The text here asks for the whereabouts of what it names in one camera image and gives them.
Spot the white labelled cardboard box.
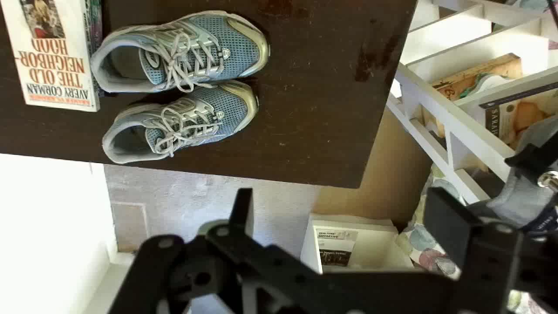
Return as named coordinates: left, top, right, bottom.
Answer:
left=299, top=212, right=421, bottom=275

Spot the white wooden shelf unit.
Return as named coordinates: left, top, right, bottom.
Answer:
left=386, top=0, right=558, bottom=205

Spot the floral patterned cloth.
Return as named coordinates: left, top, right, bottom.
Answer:
left=400, top=172, right=468, bottom=280

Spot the small tan block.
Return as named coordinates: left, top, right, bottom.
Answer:
left=0, top=0, right=102, bottom=113

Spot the black edged shelf book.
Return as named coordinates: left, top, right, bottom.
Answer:
left=477, top=79, right=558, bottom=149

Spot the blue grey running shoe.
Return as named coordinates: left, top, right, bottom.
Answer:
left=102, top=78, right=260, bottom=165
left=89, top=8, right=272, bottom=93

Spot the brown covered shelf book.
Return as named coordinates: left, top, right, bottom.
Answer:
left=429, top=51, right=525, bottom=102

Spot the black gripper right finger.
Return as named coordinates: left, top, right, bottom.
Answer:
left=424, top=186, right=525, bottom=314

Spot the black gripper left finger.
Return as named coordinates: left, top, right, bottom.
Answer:
left=110, top=186, right=276, bottom=314

